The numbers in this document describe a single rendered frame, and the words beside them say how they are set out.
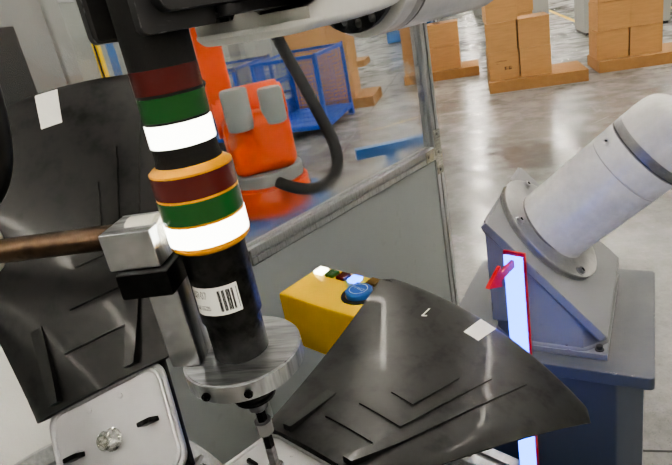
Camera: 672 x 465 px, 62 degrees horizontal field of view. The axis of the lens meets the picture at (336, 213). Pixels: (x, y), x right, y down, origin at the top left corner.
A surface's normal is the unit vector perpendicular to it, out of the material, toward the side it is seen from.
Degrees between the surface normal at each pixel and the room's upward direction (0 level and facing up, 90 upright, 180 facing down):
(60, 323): 53
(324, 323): 90
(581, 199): 78
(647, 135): 73
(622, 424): 90
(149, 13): 90
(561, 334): 90
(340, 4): 99
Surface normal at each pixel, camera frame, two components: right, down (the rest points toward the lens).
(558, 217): -0.65, 0.18
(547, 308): -0.48, 0.39
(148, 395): -0.33, -0.24
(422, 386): 0.06, -0.93
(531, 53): -0.20, 0.38
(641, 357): -0.18, -0.92
